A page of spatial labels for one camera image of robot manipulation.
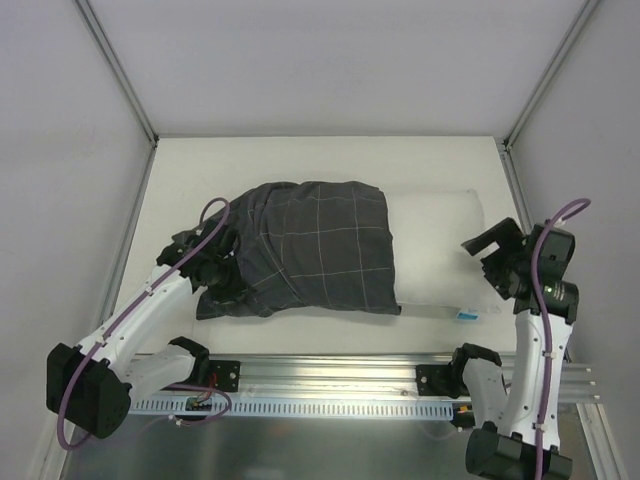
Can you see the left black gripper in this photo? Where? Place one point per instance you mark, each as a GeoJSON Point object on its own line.
{"type": "Point", "coordinates": [220, 273]}

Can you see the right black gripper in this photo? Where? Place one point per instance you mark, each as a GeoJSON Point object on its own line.
{"type": "Point", "coordinates": [498, 257]}

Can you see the white pillow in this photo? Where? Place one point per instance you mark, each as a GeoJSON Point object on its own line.
{"type": "Point", "coordinates": [432, 269]}

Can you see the dark grey checked pillowcase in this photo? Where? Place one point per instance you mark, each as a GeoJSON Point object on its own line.
{"type": "Point", "coordinates": [314, 244]}

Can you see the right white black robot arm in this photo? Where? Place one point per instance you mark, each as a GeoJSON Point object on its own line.
{"type": "Point", "coordinates": [516, 432]}

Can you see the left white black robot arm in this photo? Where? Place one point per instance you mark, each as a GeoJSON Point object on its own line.
{"type": "Point", "coordinates": [94, 383]}

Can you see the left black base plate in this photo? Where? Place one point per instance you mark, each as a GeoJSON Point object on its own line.
{"type": "Point", "coordinates": [223, 375]}

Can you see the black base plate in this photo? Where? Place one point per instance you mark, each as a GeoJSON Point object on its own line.
{"type": "Point", "coordinates": [223, 375]}
{"type": "Point", "coordinates": [435, 380]}

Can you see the right aluminium frame post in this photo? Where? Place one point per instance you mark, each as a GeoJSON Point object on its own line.
{"type": "Point", "coordinates": [559, 57]}

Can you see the aluminium frame post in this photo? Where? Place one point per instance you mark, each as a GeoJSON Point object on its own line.
{"type": "Point", "coordinates": [559, 57]}
{"type": "Point", "coordinates": [101, 39]}

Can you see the aluminium mounting rail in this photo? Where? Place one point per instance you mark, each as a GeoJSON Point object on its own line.
{"type": "Point", "coordinates": [368, 377]}

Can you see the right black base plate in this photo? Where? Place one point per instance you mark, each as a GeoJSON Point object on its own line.
{"type": "Point", "coordinates": [435, 380]}

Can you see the white slotted cable duct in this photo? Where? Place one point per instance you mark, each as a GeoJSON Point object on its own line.
{"type": "Point", "coordinates": [403, 409]}

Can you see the left aluminium frame post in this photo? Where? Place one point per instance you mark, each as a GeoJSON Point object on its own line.
{"type": "Point", "coordinates": [101, 39]}

